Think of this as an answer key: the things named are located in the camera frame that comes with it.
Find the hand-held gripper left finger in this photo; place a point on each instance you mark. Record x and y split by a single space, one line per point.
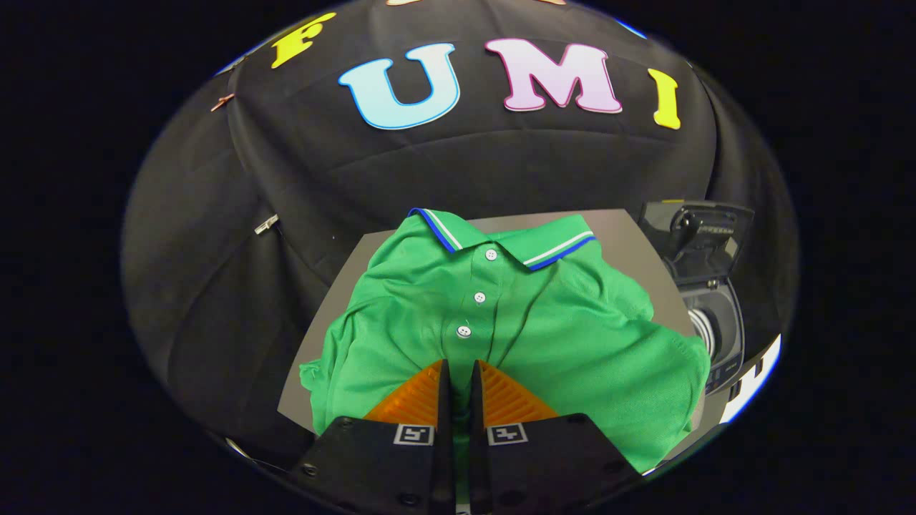
442 429

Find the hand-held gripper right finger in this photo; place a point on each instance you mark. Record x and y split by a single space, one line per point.
478 429

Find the green polo shirt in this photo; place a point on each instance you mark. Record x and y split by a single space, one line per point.
572 322

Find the transparent washing machine lid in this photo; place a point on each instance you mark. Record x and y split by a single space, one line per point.
705 236

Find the silver cloth clip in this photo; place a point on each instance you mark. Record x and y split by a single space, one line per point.
266 224

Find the copper cloth clip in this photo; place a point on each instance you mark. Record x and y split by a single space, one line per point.
222 101

